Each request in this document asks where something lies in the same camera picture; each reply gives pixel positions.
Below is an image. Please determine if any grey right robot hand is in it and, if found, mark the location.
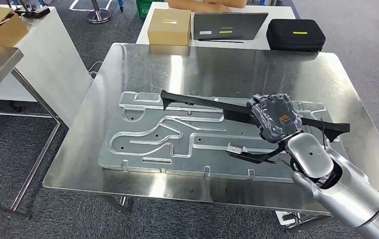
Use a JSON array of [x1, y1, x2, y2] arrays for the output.
[[246, 94, 303, 144]]

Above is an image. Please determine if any long black plastic part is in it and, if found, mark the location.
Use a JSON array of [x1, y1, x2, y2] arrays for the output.
[[160, 90, 351, 143]]

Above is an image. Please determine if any stainless steel workbench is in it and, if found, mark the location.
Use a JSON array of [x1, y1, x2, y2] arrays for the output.
[[42, 43, 379, 232]]

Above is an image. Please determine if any black zip case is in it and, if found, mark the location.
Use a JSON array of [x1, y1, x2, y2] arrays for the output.
[[265, 18, 327, 53]]

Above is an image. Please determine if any white power strip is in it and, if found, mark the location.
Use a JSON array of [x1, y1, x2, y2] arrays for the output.
[[274, 210, 301, 227]]

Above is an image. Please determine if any white desk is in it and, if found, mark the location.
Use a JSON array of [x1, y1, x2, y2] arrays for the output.
[[135, 1, 296, 51]]

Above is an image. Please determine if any closed cardboard box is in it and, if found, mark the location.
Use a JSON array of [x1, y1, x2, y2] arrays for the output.
[[147, 8, 192, 46]]

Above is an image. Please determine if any person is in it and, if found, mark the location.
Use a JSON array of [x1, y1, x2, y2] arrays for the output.
[[167, 0, 248, 13]]

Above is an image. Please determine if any grooved aluminium fixture plate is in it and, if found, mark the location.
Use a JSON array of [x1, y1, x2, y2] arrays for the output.
[[98, 91, 349, 184]]

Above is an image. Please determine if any green plastic crate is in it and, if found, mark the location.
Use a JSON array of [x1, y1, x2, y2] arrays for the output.
[[135, 0, 165, 19]]

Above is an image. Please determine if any white side table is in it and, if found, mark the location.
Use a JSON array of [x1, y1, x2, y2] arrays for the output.
[[0, 5, 94, 128]]

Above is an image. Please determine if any black desktop device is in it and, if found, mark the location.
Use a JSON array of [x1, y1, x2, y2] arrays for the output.
[[6, 0, 51, 19]]

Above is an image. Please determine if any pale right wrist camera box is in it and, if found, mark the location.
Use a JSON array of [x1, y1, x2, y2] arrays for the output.
[[225, 143, 287, 165]]

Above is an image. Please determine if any chrome stanchion post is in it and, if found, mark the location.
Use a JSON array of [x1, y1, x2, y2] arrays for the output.
[[86, 0, 113, 24]]

